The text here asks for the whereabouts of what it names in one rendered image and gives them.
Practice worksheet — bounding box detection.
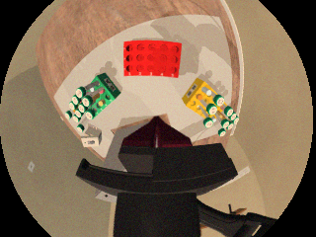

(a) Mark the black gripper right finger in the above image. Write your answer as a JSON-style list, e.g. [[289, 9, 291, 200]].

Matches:
[[157, 116, 193, 147]]

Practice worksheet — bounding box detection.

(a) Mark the beige bench mat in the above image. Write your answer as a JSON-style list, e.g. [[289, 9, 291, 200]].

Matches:
[[53, 15, 232, 158]]

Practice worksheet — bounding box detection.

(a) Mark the red test tube rack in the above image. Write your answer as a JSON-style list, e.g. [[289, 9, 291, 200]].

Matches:
[[123, 40, 182, 78]]

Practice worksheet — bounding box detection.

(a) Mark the yellow test tube rack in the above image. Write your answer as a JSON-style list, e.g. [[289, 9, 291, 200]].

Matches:
[[182, 78, 217, 114]]

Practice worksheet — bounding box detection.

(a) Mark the green test tube rack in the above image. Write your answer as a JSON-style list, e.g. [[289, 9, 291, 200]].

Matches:
[[90, 72, 120, 119]]

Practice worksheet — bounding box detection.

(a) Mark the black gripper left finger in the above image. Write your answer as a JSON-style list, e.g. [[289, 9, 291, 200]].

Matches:
[[121, 116, 157, 147]]

